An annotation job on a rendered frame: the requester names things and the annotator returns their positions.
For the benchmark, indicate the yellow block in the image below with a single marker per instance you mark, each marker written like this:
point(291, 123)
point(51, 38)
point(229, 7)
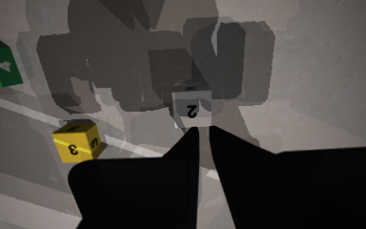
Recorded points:
point(76, 143)

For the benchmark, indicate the grey block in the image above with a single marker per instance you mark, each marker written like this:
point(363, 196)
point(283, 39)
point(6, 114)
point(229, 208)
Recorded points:
point(192, 106)

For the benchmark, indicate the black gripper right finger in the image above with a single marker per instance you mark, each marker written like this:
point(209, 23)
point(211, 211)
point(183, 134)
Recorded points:
point(260, 186)

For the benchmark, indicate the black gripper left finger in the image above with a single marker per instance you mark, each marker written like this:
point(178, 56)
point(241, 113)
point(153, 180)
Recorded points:
point(170, 181)

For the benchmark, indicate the green block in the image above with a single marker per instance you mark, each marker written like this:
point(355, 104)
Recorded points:
point(9, 74)

